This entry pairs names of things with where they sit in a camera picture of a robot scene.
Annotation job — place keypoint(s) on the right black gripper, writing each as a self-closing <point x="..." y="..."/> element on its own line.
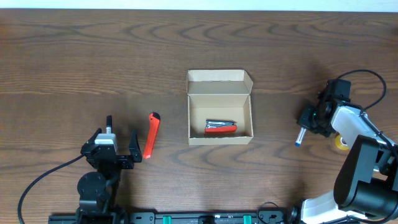
<point x="305" y="110"/>

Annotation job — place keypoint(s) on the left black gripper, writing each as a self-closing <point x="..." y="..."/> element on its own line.
<point x="136" y="154"/>

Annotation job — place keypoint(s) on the blue marker pen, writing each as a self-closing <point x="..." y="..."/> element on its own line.
<point x="300" y="137"/>

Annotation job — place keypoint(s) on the black marker pen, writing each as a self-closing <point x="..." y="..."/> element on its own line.
<point x="109" y="124"/>

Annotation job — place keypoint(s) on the yellow tape roll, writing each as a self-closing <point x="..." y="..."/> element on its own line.
<point x="340" y="143"/>

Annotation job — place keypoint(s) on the red utility knife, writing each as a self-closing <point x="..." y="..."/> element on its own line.
<point x="154" y="122"/>

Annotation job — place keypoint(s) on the brown cardboard box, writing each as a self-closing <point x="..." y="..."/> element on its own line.
<point x="219" y="95"/>

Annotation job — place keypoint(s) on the red stapler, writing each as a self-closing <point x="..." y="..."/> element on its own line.
<point x="218" y="126"/>

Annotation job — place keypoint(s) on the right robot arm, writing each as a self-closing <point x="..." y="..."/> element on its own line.
<point x="365" y="189"/>

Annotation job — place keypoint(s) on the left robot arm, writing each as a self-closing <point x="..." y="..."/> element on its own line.
<point x="98" y="189"/>

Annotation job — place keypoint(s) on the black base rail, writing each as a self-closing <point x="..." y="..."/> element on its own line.
<point x="269" y="214"/>

